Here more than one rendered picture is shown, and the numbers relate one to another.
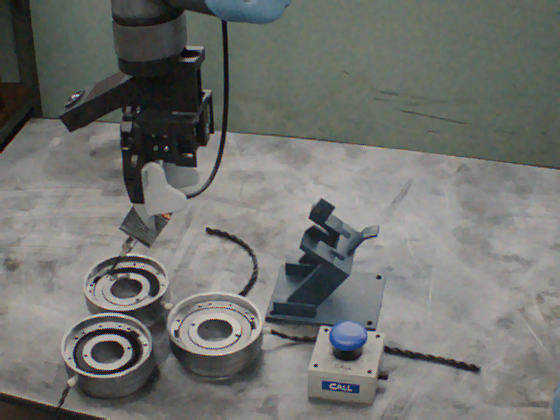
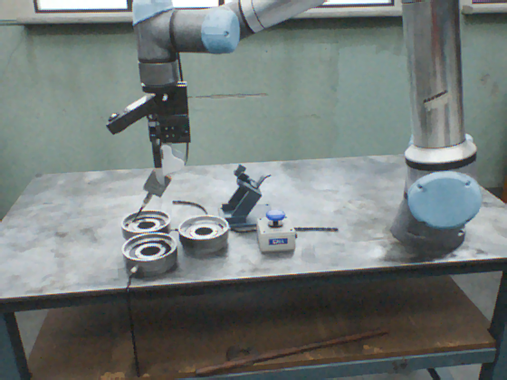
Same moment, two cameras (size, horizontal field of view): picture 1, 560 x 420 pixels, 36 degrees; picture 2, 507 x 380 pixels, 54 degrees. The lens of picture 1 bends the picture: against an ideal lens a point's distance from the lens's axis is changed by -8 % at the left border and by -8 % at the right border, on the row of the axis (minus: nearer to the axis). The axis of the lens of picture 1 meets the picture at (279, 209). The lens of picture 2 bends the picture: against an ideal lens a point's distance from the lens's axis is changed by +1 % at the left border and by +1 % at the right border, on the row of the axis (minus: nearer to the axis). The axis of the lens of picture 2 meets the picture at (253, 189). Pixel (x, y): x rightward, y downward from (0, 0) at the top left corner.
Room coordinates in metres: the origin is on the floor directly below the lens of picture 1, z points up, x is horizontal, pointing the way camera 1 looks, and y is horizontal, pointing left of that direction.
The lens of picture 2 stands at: (-0.13, 0.29, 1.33)
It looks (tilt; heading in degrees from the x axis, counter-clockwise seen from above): 24 degrees down; 340
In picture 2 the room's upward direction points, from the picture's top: 1 degrees counter-clockwise
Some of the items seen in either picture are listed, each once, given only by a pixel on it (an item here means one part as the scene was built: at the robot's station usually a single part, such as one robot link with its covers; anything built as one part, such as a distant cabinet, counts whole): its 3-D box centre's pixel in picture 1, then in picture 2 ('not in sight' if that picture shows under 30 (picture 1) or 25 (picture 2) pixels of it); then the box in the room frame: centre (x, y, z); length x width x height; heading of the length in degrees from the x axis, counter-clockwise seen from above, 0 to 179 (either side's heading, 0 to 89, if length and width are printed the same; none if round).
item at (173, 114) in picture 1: (162, 102); (167, 113); (0.83, 0.12, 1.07); 0.09 x 0.08 x 0.12; 78
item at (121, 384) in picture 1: (108, 357); (150, 254); (0.71, 0.19, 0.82); 0.10 x 0.10 x 0.04
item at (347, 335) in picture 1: (347, 347); (275, 222); (0.70, -0.07, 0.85); 0.04 x 0.04 x 0.05
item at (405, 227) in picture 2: not in sight; (429, 212); (0.62, -0.39, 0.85); 0.15 x 0.15 x 0.10
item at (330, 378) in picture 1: (351, 365); (278, 232); (0.69, -0.07, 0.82); 0.08 x 0.07 x 0.05; 76
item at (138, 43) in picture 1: (150, 31); (158, 72); (0.83, 0.12, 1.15); 0.08 x 0.08 x 0.05
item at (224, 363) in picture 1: (215, 335); (204, 234); (0.75, 0.07, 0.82); 0.10 x 0.10 x 0.04
